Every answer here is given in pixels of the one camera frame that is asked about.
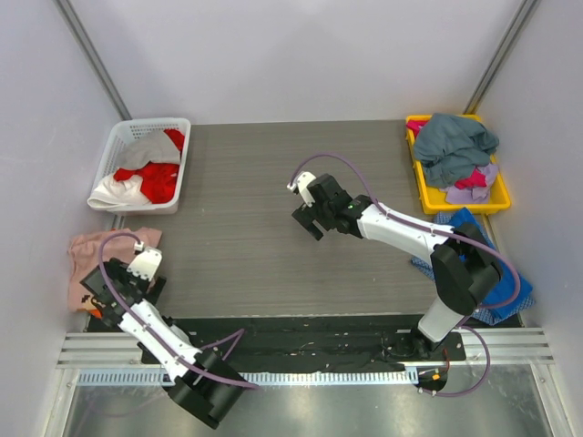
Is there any pink printed t shirt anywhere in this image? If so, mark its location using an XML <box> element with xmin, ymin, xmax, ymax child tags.
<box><xmin>67</xmin><ymin>228</ymin><xmax>162</xmax><ymax>312</ymax></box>

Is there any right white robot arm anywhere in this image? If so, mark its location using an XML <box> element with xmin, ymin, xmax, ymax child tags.
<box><xmin>287</xmin><ymin>171</ymin><xmax>503</xmax><ymax>360</ymax></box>

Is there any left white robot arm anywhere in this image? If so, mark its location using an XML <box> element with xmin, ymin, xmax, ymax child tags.
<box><xmin>81</xmin><ymin>255</ymin><xmax>251</xmax><ymax>429</ymax></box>

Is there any orange folded t shirt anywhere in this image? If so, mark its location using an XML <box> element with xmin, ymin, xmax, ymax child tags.
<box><xmin>88</xmin><ymin>309</ymin><xmax>102</xmax><ymax>320</ymax></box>

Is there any white cloth in basket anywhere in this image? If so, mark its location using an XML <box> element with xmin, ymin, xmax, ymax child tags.
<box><xmin>87</xmin><ymin>174</ymin><xmax>150</xmax><ymax>210</ymax></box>

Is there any yellow plastic bin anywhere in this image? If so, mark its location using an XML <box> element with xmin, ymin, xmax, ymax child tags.
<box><xmin>405</xmin><ymin>115</ymin><xmax>511</xmax><ymax>215</ymax></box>

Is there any blue checkered shirt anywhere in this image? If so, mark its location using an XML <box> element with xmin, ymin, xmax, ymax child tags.
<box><xmin>411</xmin><ymin>208</ymin><xmax>535</xmax><ymax>326</ymax></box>

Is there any red cloth in basket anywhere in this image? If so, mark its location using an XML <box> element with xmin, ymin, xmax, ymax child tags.
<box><xmin>114</xmin><ymin>129</ymin><xmax>185</xmax><ymax>204</ymax></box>

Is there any white plastic basket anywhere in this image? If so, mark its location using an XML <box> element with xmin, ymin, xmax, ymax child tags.
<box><xmin>91</xmin><ymin>117</ymin><xmax>191</xmax><ymax>216</ymax></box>

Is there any grey blue t shirt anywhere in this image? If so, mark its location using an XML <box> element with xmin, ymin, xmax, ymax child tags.
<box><xmin>413</xmin><ymin>112</ymin><xmax>501</xmax><ymax>188</ymax></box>

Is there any lilac cloth in bin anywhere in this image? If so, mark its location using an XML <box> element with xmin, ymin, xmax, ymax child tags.
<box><xmin>442</xmin><ymin>163</ymin><xmax>498</xmax><ymax>205</ymax></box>

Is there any magenta cloth in bin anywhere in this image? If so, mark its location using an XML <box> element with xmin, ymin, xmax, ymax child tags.
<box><xmin>406</xmin><ymin>119</ymin><xmax>496</xmax><ymax>191</ymax></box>

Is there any grey cloth in basket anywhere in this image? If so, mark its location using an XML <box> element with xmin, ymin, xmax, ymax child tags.
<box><xmin>118</xmin><ymin>130</ymin><xmax>180</xmax><ymax>170</ymax></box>

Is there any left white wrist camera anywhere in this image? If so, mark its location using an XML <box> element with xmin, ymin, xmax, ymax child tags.
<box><xmin>127</xmin><ymin>241</ymin><xmax>163</xmax><ymax>288</ymax></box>

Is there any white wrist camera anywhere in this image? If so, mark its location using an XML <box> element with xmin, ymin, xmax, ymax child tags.
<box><xmin>127</xmin><ymin>241</ymin><xmax>163</xmax><ymax>288</ymax></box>
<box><xmin>287</xmin><ymin>171</ymin><xmax>316</xmax><ymax>208</ymax></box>

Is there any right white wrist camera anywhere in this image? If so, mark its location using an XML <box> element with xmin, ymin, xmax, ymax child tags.
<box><xmin>287</xmin><ymin>171</ymin><xmax>316</xmax><ymax>208</ymax></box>

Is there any white slotted cable duct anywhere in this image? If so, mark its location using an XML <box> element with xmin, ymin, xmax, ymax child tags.
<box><xmin>77</xmin><ymin>367</ymin><xmax>418</xmax><ymax>387</ymax></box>

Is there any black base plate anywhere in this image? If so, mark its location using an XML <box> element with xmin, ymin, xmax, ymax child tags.
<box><xmin>88</xmin><ymin>312</ymin><xmax>468</xmax><ymax>372</ymax></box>

